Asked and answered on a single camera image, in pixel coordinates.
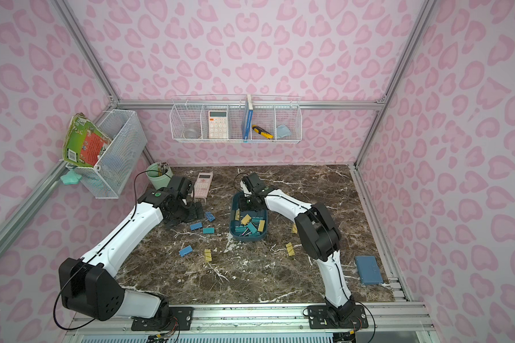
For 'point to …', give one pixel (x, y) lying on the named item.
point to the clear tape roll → (192, 134)
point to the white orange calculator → (217, 124)
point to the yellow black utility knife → (257, 128)
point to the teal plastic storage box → (247, 225)
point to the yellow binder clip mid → (294, 229)
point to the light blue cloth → (282, 131)
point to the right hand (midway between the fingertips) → (238, 205)
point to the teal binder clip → (209, 230)
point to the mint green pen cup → (159, 174)
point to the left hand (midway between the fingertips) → (191, 213)
